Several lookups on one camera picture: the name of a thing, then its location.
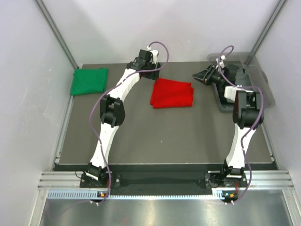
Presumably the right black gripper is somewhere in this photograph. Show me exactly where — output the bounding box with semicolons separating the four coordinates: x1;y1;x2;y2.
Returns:
192;64;225;86

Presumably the red t shirt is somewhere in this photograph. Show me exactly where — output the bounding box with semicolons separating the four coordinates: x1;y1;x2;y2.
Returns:
150;78;194;109

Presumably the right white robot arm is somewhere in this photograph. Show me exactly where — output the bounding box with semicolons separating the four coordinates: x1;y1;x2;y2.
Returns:
192;65;264;188

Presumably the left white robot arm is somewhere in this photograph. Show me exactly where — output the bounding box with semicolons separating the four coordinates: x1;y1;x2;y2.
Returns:
80;47;161;188

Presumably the black t shirt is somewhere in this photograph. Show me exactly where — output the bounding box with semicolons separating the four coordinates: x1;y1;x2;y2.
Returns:
215;64;246;105

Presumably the clear plastic bin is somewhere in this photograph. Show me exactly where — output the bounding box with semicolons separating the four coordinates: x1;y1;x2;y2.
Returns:
212;52;275;113

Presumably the grey t shirt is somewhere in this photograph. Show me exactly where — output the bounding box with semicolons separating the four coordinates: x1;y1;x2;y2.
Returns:
235;69;251;86

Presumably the folded green t shirt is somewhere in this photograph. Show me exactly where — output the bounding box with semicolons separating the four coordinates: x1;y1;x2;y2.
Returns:
70;68;109;96

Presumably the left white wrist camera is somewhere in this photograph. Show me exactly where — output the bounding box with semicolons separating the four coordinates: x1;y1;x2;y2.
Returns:
146;46;159;65

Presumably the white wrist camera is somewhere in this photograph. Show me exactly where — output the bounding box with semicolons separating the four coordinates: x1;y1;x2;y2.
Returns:
146;46;159;65
215;55;226;70

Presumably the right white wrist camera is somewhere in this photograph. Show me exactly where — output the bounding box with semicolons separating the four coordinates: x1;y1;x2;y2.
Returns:
215;55;226;70

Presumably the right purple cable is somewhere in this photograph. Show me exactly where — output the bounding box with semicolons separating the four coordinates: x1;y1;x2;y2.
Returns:
216;45;264;205

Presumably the purple cable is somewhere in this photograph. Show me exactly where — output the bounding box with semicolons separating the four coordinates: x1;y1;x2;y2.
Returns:
44;41;170;219
216;45;264;205

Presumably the right corner aluminium post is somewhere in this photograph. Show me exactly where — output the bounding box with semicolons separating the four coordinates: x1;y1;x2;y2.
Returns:
244;0;288;66

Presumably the corner aluminium post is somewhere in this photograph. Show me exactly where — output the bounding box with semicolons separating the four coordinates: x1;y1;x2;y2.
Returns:
244;0;288;66
34;0;79;69

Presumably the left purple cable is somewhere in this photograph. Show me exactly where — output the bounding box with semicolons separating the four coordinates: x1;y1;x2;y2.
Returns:
44;41;170;219

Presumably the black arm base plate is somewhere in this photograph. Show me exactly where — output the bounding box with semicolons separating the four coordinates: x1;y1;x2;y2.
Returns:
80;171;247;189

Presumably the left corner aluminium post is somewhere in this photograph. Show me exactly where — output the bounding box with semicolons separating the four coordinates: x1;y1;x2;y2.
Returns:
34;0;79;69

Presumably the slotted grey cable duct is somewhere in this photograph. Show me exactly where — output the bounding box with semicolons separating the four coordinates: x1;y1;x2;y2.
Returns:
47;190;235;201

